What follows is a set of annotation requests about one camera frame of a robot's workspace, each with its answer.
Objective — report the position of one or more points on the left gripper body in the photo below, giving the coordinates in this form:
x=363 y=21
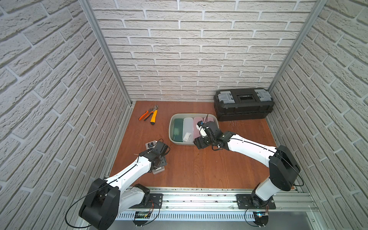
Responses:
x=160 y=164

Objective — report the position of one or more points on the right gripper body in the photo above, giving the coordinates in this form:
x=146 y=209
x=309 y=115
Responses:
x=204 y=142

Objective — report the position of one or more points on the clear pencil case with label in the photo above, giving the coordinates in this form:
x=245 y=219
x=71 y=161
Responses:
x=188 y=130

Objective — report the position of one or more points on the dark green pencil case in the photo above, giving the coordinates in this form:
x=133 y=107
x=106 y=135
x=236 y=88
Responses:
x=178 y=130

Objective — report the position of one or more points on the clear rounded pencil case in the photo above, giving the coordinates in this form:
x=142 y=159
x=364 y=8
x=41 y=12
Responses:
x=202 y=132

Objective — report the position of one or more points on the clear rectangular pencil case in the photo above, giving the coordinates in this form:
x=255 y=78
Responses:
x=158 y=170

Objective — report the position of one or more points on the pink pencil case with label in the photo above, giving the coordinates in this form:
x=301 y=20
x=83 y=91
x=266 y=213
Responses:
x=207 y=119

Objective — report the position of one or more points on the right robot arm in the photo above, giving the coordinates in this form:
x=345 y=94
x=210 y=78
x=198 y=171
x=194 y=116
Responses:
x=283 y=168

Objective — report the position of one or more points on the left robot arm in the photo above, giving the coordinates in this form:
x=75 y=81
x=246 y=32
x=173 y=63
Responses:
x=109 y=197

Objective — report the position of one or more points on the grey plastic storage tray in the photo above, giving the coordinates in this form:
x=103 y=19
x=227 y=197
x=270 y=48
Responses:
x=184 y=115

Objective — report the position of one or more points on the left controller board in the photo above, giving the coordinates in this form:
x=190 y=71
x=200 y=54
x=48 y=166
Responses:
x=141 y=218

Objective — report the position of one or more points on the controller board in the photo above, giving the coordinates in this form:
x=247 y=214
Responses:
x=141 y=218
x=261 y=219

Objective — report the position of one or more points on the black plastic toolbox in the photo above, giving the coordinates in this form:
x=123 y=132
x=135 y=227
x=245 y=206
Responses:
x=243 y=104

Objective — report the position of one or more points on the right controller board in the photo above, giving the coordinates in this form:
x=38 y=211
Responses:
x=261 y=219

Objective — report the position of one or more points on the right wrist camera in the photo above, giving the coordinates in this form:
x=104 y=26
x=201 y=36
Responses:
x=211 y=128

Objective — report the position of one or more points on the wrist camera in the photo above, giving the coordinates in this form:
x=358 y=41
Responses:
x=211 y=128
x=151 y=144

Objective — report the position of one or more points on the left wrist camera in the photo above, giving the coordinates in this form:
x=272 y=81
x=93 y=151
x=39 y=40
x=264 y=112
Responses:
x=151 y=144

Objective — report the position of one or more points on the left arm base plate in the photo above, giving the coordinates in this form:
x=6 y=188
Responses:
x=155 y=199

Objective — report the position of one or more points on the yellow handled cutter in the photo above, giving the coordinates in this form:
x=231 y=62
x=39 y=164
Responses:
x=154 y=115

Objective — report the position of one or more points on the orange handled pliers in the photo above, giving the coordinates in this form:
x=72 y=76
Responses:
x=148 y=113

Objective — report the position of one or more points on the aluminium mounting rail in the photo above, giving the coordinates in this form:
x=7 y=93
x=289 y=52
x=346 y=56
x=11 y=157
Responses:
x=209 y=199

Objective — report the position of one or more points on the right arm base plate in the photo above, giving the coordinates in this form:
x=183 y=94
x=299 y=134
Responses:
x=247 y=201

